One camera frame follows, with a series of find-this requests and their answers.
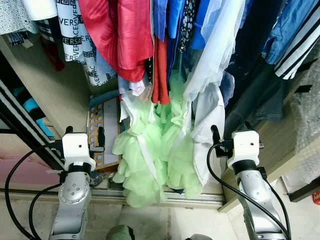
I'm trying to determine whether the orange perforated toy board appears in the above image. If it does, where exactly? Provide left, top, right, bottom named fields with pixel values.
left=87, top=95, right=123, bottom=168

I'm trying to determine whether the turquoise black striped garment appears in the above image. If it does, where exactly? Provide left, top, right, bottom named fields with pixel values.
left=14, top=87, right=55, bottom=138

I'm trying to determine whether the light green frilly dress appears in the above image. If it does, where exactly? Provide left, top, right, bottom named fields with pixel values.
left=111, top=70, right=203, bottom=208

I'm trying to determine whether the light wooden wardrobe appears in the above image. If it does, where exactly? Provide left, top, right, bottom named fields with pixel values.
left=0, top=30, right=320, bottom=213

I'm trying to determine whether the clear bubble wrap sheet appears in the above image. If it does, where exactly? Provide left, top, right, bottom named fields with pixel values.
left=282, top=60, right=320, bottom=191

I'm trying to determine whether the white sheer garment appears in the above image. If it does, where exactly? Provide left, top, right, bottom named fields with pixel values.
left=182, top=0, right=246, bottom=187

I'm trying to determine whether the orange red garment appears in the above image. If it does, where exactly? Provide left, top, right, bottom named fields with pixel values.
left=151, top=37, right=172, bottom=105

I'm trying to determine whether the grey robot left leg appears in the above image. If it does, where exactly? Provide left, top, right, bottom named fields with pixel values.
left=105, top=225, right=136, bottom=240

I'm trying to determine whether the dark navy garment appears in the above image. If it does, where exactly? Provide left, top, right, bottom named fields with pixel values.
left=222, top=0, right=301, bottom=126

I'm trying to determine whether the black white lettered garment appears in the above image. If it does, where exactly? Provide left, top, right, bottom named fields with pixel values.
left=37, top=0, right=118, bottom=87

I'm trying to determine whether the red satin garment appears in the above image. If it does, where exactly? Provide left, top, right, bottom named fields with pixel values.
left=77, top=0, right=155, bottom=83

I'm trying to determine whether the black white striped garment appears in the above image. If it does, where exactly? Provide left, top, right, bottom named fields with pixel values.
left=274, top=7, right=320, bottom=80

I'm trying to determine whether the dark floral print garment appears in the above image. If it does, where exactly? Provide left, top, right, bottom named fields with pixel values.
left=177, top=0, right=197, bottom=53

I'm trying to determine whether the plain white garment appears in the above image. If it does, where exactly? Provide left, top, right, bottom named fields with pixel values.
left=22, top=0, right=58, bottom=22

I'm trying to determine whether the white dotted garment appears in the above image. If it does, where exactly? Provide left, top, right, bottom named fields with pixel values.
left=0, top=0, right=38, bottom=37

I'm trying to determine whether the blue denim garment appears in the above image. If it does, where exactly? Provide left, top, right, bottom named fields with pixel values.
left=262, top=0, right=318, bottom=66

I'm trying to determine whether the royal blue shirt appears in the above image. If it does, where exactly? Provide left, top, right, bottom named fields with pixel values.
left=153, top=0, right=187, bottom=53

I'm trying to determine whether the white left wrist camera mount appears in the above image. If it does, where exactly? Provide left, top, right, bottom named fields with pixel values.
left=61, top=132, right=97, bottom=172

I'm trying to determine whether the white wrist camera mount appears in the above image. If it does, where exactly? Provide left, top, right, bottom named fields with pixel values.
left=227, top=131, right=262, bottom=168
left=61, top=132, right=97, bottom=172

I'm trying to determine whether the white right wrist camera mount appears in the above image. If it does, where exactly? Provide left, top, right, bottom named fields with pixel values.
left=227, top=131, right=262, bottom=168

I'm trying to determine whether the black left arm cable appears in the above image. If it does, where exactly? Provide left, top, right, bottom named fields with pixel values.
left=4, top=141, right=65, bottom=240

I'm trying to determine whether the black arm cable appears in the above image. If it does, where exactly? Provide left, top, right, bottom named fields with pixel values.
left=4, top=141, right=65, bottom=240
left=206, top=142, right=292, bottom=240

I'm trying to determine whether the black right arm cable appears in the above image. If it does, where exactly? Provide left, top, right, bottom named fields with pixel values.
left=206, top=142, right=292, bottom=240

